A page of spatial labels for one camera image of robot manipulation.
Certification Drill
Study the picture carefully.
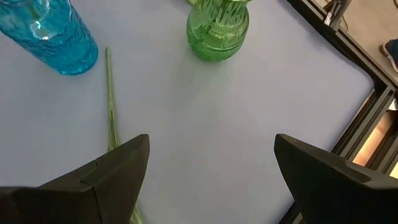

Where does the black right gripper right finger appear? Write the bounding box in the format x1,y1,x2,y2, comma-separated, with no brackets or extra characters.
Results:
274,133,398,224

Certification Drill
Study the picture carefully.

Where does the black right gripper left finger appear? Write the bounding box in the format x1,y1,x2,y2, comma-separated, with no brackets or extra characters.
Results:
0,133,151,224

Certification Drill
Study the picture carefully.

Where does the green flower stem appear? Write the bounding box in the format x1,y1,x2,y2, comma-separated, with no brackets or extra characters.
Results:
104,46,144,224

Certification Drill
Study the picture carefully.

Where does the purple flower bunch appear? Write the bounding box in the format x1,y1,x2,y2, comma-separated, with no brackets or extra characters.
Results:
185,0,253,6

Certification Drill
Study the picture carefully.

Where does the blue glass vase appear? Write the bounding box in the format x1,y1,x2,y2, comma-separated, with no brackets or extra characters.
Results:
0,0,100,77

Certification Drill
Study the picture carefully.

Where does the green glass vase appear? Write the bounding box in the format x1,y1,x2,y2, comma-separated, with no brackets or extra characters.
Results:
185,0,251,62

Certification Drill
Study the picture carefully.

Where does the light wooden board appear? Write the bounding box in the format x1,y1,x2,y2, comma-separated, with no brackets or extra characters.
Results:
353,110,393,167

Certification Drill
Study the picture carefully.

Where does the person's shoe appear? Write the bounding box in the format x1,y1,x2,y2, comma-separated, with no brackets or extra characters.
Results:
378,39,398,74

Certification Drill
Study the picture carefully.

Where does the black table frame rail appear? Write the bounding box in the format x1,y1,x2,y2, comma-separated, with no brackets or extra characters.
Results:
278,0,398,224

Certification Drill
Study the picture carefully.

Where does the black cable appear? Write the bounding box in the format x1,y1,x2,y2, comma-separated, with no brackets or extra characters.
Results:
323,0,352,30

